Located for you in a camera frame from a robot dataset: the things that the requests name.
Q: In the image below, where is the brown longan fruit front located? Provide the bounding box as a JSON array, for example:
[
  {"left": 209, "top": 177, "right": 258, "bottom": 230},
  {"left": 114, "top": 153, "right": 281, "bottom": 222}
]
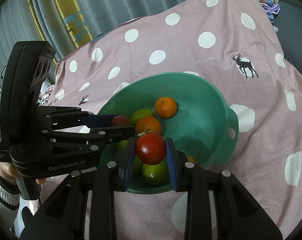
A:
[{"left": 187, "top": 155, "right": 198, "bottom": 164}]

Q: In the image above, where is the large red tomato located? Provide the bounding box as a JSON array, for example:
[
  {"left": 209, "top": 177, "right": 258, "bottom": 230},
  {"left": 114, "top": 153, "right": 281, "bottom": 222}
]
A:
[{"left": 135, "top": 126, "right": 166, "bottom": 165}]

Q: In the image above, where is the person's left hand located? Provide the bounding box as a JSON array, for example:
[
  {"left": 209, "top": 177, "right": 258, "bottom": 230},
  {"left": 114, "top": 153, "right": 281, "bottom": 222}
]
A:
[{"left": 0, "top": 160, "right": 48, "bottom": 186}]

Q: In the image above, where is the grey sofa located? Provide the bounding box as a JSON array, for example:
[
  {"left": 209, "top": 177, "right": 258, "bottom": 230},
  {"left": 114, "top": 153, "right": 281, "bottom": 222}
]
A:
[{"left": 275, "top": 0, "right": 302, "bottom": 75}]

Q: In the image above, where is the crumpled clothes pile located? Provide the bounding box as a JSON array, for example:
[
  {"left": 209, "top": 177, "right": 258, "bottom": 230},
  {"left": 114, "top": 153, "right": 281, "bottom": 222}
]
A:
[{"left": 39, "top": 85, "right": 54, "bottom": 106}]

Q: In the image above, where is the large orange front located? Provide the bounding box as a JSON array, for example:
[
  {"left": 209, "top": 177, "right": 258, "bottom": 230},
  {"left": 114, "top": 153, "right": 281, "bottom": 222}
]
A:
[{"left": 135, "top": 116, "right": 162, "bottom": 135}]

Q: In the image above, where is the green fruit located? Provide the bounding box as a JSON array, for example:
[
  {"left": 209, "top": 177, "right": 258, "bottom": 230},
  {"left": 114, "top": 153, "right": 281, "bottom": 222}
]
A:
[
  {"left": 133, "top": 155, "right": 143, "bottom": 176},
  {"left": 142, "top": 159, "right": 169, "bottom": 187},
  {"left": 130, "top": 108, "right": 153, "bottom": 126}
]

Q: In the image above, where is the green plastic bowl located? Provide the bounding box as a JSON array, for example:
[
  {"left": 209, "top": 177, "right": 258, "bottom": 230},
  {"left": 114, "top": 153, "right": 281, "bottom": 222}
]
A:
[{"left": 97, "top": 71, "right": 239, "bottom": 195}]

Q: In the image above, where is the small red tomato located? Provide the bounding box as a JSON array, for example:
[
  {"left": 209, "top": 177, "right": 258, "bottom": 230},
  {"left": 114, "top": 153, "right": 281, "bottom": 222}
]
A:
[{"left": 111, "top": 115, "right": 131, "bottom": 127}]

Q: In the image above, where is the yellow patterned curtain band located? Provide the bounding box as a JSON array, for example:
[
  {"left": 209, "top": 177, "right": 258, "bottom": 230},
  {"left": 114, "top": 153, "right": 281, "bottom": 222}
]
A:
[{"left": 27, "top": 0, "right": 93, "bottom": 64}]

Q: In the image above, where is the pink polka dot cloth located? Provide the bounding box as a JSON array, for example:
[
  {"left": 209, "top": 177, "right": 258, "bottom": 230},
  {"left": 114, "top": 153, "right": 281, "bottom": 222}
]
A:
[{"left": 48, "top": 0, "right": 302, "bottom": 237}]

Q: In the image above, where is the colourful folded fabric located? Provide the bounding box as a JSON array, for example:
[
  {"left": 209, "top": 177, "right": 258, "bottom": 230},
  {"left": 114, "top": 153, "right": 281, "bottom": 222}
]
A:
[{"left": 258, "top": 0, "right": 280, "bottom": 33}]

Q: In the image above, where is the green fruit bowl front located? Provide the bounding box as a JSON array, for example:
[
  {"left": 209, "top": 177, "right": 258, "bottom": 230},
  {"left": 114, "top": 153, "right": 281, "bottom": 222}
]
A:
[{"left": 116, "top": 140, "right": 128, "bottom": 152}]

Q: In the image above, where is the grey curtain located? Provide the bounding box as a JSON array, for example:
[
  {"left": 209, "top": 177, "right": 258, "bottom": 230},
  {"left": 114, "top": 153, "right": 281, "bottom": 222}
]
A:
[{"left": 0, "top": 0, "right": 217, "bottom": 100}]

